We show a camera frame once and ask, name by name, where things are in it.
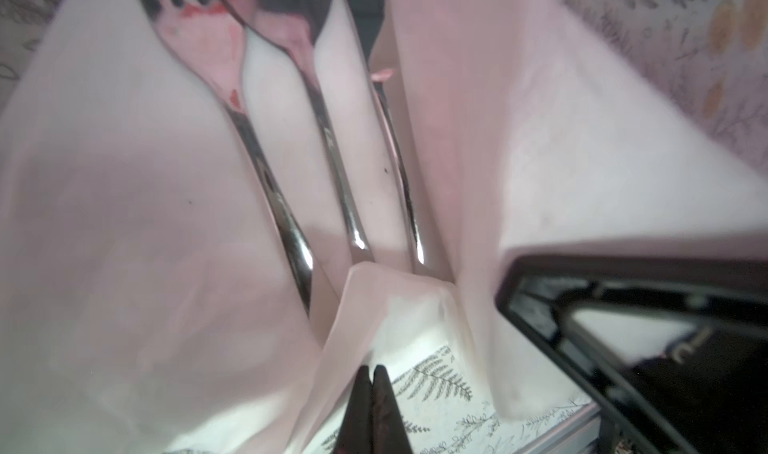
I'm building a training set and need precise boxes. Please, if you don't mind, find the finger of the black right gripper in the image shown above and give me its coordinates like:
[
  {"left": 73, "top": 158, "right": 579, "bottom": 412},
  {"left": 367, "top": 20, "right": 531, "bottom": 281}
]
[{"left": 495, "top": 255, "right": 767, "bottom": 453}]

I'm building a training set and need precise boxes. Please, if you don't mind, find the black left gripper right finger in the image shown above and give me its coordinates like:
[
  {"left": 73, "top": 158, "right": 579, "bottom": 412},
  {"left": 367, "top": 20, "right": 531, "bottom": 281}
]
[{"left": 372, "top": 365, "right": 413, "bottom": 454}]

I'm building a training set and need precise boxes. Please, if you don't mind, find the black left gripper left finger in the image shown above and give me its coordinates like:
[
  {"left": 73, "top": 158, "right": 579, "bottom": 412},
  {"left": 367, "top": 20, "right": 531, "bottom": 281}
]
[{"left": 332, "top": 366, "right": 373, "bottom": 454}]

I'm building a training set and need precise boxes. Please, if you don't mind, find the white paper napkin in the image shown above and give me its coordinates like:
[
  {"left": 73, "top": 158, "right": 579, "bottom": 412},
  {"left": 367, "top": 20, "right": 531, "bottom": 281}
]
[{"left": 1, "top": 0, "right": 767, "bottom": 453}]

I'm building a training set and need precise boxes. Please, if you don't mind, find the silver metal spoon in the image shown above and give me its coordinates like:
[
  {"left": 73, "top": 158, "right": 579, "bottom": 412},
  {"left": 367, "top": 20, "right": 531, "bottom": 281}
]
[{"left": 223, "top": 0, "right": 374, "bottom": 263}]

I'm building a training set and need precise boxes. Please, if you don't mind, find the silver metal fork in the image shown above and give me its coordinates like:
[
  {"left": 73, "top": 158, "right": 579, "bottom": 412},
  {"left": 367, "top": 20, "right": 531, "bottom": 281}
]
[{"left": 139, "top": 0, "right": 315, "bottom": 308}]

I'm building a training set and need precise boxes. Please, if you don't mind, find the silver metal table knife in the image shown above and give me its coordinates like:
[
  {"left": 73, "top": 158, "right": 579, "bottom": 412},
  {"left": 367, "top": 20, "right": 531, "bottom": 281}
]
[{"left": 346, "top": 0, "right": 425, "bottom": 274}]

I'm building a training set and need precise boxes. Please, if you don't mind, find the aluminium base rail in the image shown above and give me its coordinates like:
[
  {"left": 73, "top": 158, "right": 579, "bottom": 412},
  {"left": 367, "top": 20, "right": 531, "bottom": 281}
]
[{"left": 516, "top": 404, "right": 601, "bottom": 454}]

